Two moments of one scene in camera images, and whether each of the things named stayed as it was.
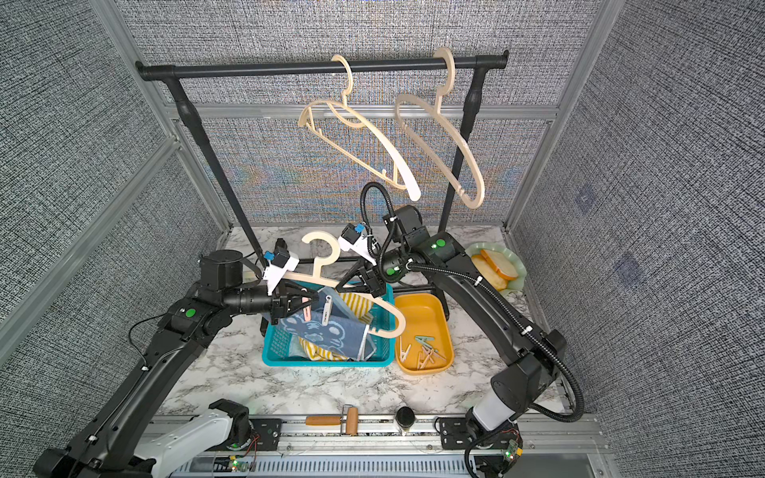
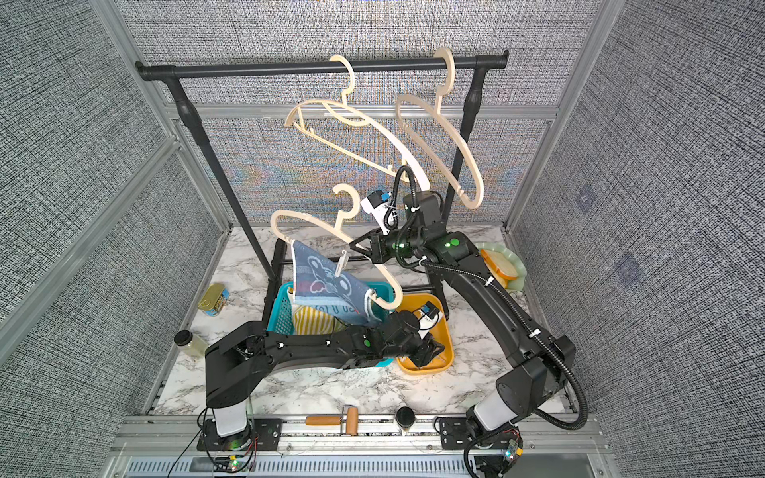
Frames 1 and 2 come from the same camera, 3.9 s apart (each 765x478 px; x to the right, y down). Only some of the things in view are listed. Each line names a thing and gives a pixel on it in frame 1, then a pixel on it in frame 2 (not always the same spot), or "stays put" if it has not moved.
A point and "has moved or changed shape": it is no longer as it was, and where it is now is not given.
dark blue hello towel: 344,335 has moved or changed shape
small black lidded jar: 405,417 stays put
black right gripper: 373,280 -> 381,253
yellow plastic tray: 425,346 stays put
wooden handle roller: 349,420 stays put
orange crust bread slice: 501,264 stays put
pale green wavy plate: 513,285 stays put
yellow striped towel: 362,308 -> 311,321
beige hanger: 436,110 stays put
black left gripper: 283,297 -> 427,352
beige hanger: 319,278 -> 337,228
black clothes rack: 176,72 stays put
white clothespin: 327,311 -> 342,264
